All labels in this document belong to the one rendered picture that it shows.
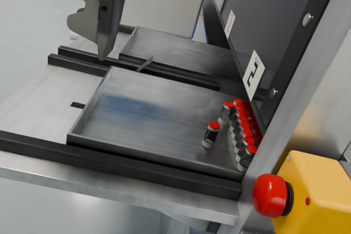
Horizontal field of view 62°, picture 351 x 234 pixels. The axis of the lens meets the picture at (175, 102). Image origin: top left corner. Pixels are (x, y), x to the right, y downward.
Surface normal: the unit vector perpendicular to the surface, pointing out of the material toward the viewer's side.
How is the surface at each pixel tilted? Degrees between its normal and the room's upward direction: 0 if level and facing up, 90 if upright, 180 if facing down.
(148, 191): 0
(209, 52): 90
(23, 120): 0
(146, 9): 90
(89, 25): 93
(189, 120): 0
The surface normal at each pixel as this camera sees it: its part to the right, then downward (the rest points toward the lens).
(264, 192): -0.81, -0.35
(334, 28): -0.97, -0.23
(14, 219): 0.24, -0.84
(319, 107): -0.05, 0.48
